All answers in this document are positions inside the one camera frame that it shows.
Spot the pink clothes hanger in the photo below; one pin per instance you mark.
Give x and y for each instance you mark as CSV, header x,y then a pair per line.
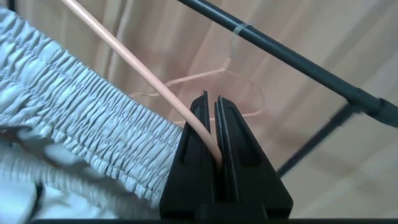
x,y
199,75
140,68

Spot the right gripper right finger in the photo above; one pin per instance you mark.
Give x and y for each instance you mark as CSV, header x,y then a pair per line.
x,y
248,180

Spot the pale grey shorts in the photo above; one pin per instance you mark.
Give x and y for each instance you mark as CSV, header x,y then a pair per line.
x,y
77,109

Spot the black clothes rack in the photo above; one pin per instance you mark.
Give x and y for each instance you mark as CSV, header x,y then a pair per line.
x,y
311,67

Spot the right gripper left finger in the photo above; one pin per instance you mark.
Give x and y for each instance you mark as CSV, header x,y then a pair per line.
x,y
189,180

